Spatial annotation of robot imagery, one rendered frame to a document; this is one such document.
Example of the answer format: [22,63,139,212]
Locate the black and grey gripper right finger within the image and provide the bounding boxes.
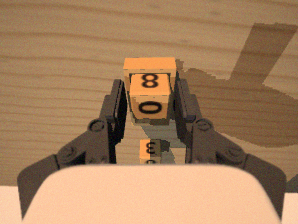
[173,79,287,223]

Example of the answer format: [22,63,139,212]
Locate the orange calendar cube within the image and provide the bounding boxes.
[140,139,162,164]
[130,73,171,119]

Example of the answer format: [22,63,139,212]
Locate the orange wooden tray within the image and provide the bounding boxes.
[123,57,177,126]

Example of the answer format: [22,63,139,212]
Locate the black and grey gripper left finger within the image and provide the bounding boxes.
[17,79,128,221]

